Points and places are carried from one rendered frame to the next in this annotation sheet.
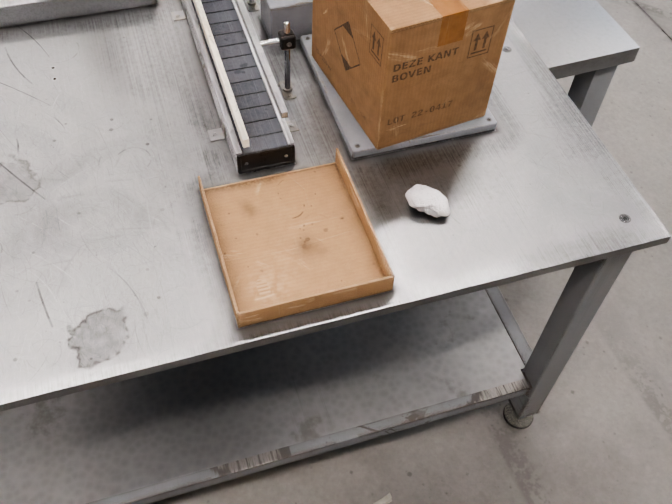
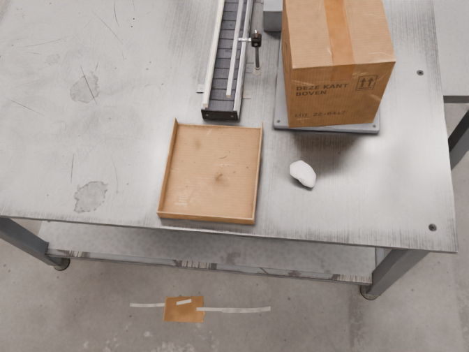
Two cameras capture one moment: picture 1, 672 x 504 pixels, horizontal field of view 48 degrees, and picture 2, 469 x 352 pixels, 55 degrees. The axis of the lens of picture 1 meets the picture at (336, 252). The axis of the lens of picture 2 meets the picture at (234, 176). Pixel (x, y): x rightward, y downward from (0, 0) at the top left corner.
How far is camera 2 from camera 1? 49 cm
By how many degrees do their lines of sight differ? 22
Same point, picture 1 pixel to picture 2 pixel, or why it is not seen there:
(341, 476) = (250, 284)
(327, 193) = (246, 147)
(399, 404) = (287, 263)
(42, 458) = not seen: hidden behind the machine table
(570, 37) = not seen: outside the picture
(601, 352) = (445, 272)
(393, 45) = (294, 76)
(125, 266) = (118, 159)
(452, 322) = not seen: hidden behind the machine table
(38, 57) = (129, 10)
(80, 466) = (112, 233)
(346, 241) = (242, 184)
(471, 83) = (360, 104)
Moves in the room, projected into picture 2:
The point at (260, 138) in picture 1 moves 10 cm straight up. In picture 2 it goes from (218, 102) to (215, 80)
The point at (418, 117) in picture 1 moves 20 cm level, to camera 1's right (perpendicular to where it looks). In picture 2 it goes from (318, 116) to (389, 142)
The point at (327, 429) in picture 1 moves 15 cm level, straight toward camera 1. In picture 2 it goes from (241, 262) to (223, 297)
